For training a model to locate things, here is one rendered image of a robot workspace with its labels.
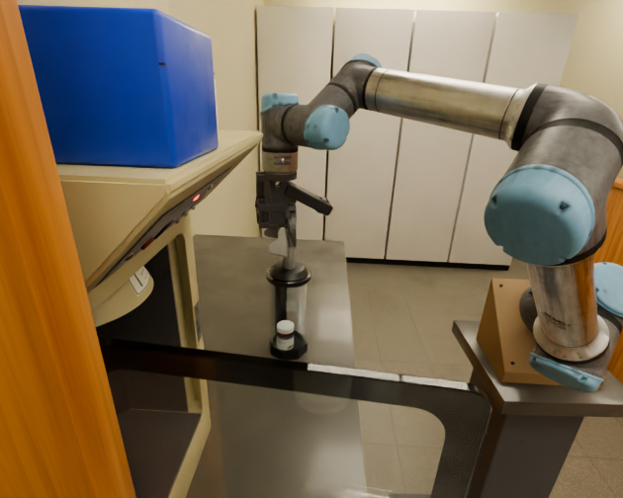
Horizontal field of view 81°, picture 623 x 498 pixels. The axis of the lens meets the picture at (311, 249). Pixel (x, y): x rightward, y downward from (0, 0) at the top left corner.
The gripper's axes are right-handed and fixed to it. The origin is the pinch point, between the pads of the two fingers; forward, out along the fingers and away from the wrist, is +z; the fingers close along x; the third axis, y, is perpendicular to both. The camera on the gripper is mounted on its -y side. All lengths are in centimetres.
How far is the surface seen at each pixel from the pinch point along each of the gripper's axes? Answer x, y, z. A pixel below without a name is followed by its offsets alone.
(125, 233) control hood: 54, 19, -27
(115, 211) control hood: 54, 19, -28
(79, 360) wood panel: 61, 20, -23
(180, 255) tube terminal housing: 20.8, 21.0, -10.8
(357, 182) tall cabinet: -236, -100, 36
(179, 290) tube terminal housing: 21.6, 21.7, -5.0
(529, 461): 24, -62, 54
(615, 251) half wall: -79, -210, 45
